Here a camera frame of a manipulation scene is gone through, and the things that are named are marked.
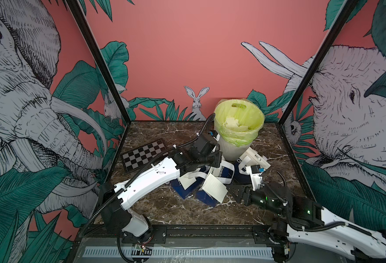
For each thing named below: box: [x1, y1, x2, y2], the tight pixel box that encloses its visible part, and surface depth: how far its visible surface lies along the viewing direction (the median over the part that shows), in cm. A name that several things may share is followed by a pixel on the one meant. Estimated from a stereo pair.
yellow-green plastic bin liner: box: [213, 98, 266, 147], surface depth 94 cm
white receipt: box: [201, 173, 229, 204], surface depth 67 cm
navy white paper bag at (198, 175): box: [170, 165, 211, 200], surface depth 74 cm
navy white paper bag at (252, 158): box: [233, 146, 272, 186], surface depth 74 cm
